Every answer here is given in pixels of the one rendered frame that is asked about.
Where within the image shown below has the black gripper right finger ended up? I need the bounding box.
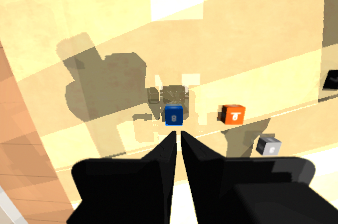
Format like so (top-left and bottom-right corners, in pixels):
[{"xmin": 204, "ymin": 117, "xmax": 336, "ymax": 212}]
[{"xmin": 180, "ymin": 130, "xmax": 316, "ymax": 224}]

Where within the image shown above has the blue block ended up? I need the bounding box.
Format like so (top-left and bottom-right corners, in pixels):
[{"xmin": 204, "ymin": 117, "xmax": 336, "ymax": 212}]
[{"xmin": 165, "ymin": 106, "xmax": 183, "ymax": 126}]

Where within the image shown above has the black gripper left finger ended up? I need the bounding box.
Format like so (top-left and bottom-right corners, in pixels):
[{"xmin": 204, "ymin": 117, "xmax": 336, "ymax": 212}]
[{"xmin": 71, "ymin": 131, "xmax": 177, "ymax": 224}]

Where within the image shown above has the orange block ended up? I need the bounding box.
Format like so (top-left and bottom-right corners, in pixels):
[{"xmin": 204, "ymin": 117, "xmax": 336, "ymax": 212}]
[{"xmin": 221, "ymin": 105, "xmax": 246, "ymax": 125}]

